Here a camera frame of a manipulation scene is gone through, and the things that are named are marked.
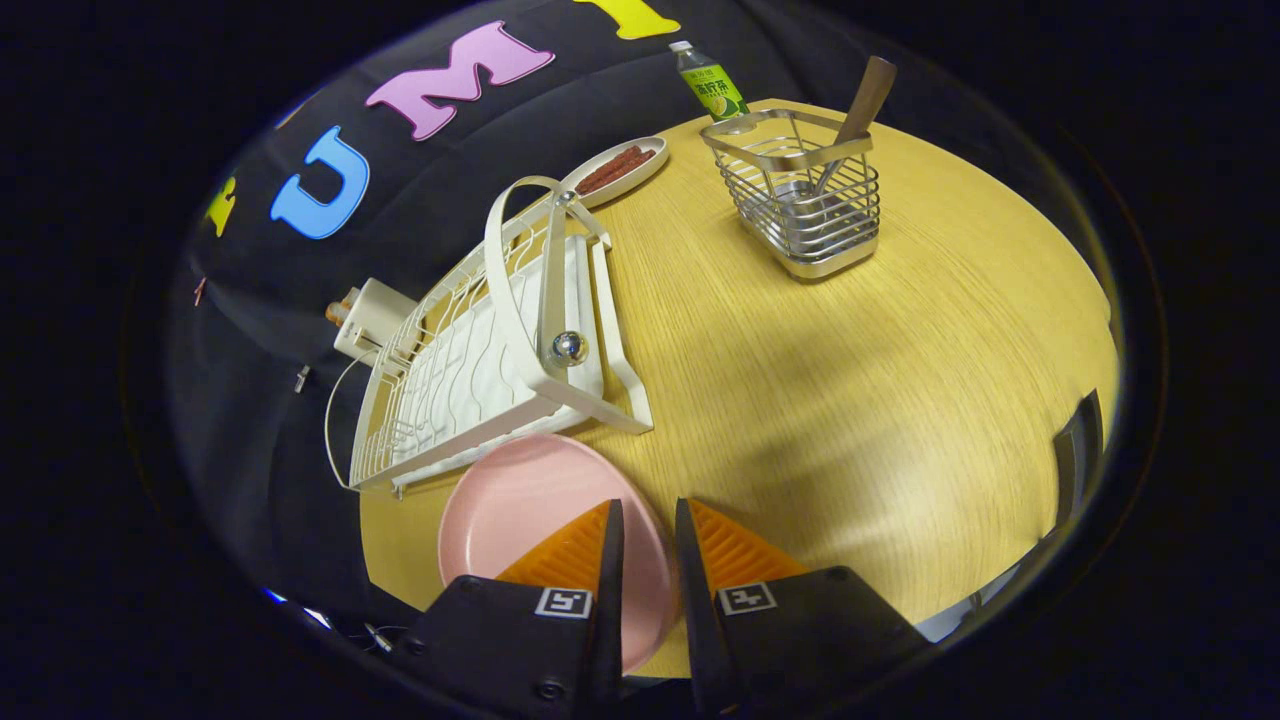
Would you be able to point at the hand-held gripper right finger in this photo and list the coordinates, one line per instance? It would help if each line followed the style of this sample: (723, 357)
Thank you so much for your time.
(690, 590)

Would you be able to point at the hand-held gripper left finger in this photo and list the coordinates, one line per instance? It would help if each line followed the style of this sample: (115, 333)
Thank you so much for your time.
(613, 590)

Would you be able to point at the pink plate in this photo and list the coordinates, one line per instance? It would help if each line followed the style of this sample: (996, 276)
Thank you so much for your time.
(520, 500)

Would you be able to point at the white plate with sausages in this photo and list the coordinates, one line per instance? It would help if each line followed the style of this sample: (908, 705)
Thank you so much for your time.
(650, 165)

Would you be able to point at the white toaster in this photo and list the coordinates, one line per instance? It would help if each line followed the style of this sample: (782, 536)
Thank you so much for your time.
(375, 315)

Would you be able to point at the toasted bread slice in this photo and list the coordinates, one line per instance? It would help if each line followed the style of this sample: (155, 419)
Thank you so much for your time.
(337, 313)

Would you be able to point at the brown sausage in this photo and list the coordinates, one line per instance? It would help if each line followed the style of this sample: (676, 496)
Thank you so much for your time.
(627, 171)
(610, 168)

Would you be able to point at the black backdrop cloth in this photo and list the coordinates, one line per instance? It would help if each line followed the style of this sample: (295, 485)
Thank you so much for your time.
(250, 350)

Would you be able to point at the green label drink bottle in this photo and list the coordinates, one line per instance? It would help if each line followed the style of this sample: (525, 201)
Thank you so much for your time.
(715, 90)

